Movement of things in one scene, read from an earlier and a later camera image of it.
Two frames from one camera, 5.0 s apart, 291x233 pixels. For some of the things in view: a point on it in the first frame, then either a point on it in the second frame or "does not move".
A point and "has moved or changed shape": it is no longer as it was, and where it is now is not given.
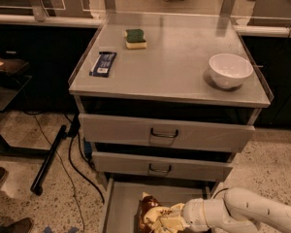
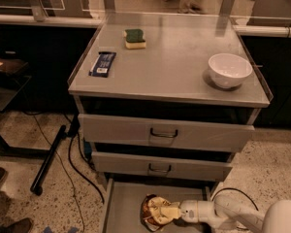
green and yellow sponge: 135,39 does not move
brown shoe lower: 22,225 does not move
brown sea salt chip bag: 145,203 has moved or changed shape
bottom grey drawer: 123,196 does not move
